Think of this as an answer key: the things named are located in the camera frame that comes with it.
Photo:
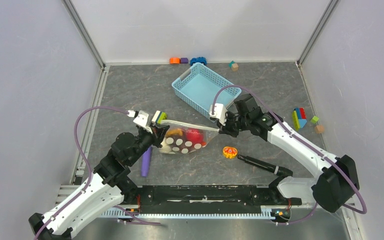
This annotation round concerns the purple toy microphone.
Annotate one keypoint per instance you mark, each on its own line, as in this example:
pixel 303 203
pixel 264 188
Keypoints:
pixel 146 161

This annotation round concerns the orange round toy slice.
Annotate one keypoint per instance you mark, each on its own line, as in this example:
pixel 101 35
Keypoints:
pixel 229 152

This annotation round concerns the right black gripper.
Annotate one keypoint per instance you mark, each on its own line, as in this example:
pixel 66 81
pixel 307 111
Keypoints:
pixel 226 128

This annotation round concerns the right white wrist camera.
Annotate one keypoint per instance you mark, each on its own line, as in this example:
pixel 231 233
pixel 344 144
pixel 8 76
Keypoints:
pixel 218 113

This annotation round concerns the orange cylinder block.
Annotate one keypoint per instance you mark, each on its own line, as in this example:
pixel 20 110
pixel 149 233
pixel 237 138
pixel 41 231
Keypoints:
pixel 174 60

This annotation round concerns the teal and tan cubes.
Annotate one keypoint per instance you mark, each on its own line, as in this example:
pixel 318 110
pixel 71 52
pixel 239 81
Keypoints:
pixel 234 66

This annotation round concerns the clear dotted zip top bag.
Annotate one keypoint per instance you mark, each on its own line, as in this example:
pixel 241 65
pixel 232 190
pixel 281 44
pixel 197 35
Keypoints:
pixel 178 145

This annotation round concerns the tan wooden cube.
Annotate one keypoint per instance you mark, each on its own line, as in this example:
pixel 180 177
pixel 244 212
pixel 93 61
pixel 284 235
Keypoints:
pixel 319 129

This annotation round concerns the orange toy croissant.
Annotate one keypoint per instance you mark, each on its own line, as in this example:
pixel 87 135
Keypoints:
pixel 175 132

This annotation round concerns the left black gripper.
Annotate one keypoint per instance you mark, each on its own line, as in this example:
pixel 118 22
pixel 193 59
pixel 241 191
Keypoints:
pixel 159 131

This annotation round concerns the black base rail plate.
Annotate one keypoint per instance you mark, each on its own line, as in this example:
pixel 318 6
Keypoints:
pixel 206 199

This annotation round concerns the light blue plastic basket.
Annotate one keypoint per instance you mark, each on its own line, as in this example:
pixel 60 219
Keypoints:
pixel 198 86

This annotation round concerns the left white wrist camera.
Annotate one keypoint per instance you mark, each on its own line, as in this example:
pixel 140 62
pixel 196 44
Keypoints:
pixel 141 119

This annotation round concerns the blue toy car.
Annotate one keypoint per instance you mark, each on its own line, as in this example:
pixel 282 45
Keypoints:
pixel 202 60

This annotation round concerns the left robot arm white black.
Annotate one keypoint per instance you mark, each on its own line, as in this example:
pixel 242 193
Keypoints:
pixel 108 186

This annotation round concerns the red toy tomato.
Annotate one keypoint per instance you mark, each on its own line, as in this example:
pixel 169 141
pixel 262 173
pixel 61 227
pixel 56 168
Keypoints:
pixel 195 136

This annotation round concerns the green cube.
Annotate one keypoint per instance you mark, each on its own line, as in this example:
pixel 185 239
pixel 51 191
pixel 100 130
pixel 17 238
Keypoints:
pixel 315 120

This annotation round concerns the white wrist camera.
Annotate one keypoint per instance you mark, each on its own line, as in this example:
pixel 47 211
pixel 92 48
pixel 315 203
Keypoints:
pixel 141 119
pixel 218 113

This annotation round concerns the white green block stack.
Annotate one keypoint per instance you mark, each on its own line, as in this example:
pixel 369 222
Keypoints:
pixel 158 117

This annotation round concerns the multicolour block stack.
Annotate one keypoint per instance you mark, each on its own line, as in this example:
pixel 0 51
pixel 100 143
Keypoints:
pixel 299 118

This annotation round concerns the purple block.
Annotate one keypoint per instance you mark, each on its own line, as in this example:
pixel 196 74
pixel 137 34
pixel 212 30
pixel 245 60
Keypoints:
pixel 184 60

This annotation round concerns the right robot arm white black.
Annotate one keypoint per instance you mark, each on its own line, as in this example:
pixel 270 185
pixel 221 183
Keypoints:
pixel 334 179

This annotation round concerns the black marker pen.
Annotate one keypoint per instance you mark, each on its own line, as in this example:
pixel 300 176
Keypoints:
pixel 274 169

